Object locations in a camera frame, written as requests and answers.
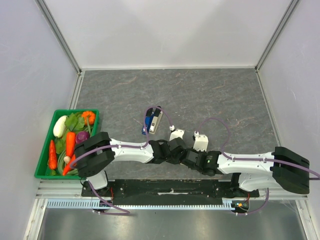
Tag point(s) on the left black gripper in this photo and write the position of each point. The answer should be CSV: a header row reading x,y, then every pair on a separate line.
x,y
175,161

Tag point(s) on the beige black stapler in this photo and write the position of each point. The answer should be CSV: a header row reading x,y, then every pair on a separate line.
x,y
157,115

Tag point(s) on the blue stapler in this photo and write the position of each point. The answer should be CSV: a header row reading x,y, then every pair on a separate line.
x,y
148,121

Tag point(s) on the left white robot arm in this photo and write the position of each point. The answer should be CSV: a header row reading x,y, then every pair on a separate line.
x,y
94,154

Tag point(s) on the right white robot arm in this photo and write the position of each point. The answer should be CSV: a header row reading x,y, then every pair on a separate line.
x,y
281,168

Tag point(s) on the orange toy pumpkin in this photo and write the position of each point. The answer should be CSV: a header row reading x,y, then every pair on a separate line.
x,y
89,117

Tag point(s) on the purple toy onion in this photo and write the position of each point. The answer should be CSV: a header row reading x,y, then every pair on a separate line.
x,y
82,136

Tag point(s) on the green toy leafy vegetable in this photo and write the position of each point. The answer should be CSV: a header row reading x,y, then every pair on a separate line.
x,y
75,122

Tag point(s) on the orange toy carrot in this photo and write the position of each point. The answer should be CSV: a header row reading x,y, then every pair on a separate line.
x,y
70,148

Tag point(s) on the green toy beans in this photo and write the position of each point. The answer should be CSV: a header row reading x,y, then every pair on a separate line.
x,y
61,166

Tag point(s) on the white toy eggplant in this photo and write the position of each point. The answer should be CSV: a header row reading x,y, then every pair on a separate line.
x,y
60,127

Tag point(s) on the red toy chili pepper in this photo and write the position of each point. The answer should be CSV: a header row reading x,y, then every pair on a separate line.
x,y
52,156

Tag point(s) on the green plastic bin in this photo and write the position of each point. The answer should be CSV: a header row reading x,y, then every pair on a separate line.
x,y
42,170

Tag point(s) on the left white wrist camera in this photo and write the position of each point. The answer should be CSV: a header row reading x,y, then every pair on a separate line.
x,y
176,133

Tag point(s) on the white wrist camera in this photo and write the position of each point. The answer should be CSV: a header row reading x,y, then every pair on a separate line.
x,y
201,142
176,133

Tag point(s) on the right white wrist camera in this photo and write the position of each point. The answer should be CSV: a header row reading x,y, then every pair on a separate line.
x,y
201,142

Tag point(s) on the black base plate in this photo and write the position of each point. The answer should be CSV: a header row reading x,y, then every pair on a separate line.
x,y
169,192

